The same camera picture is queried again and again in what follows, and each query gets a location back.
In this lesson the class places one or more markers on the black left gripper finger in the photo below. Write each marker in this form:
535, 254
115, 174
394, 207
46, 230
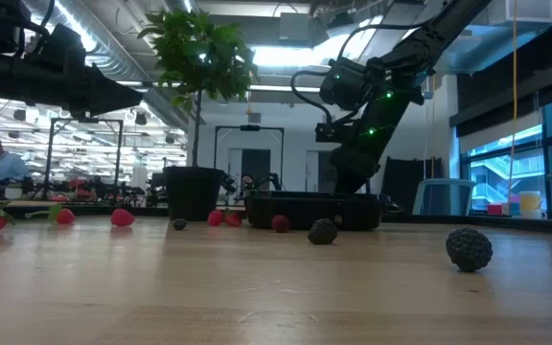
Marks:
113, 93

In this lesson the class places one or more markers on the dark blackberry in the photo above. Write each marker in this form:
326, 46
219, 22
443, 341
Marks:
469, 249
323, 232

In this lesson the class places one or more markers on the red raspberry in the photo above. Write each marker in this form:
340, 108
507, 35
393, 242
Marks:
281, 223
122, 217

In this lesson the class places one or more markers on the red strawberry with long stem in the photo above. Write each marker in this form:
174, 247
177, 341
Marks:
65, 216

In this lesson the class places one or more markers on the dark blueberry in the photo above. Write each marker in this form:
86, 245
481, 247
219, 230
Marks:
179, 224

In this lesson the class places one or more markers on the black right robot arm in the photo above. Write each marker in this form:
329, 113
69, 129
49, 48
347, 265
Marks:
415, 48

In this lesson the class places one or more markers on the black divided tupperware container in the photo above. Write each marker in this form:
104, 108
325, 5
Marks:
305, 211

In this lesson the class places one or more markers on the black board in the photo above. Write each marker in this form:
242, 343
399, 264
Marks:
407, 182

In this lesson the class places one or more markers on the white office chair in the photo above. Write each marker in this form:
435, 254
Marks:
443, 196

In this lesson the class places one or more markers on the person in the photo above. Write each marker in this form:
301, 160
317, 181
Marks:
7, 167

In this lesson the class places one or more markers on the green plant in black pot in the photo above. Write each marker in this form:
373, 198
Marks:
192, 194

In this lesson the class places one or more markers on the red box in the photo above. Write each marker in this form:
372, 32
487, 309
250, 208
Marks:
494, 209

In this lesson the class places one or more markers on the yellow cup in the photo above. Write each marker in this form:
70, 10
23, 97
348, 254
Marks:
530, 203

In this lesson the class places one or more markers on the black rig frame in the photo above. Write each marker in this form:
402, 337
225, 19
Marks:
249, 128
84, 120

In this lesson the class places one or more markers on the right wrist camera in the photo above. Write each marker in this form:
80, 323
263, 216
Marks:
333, 132

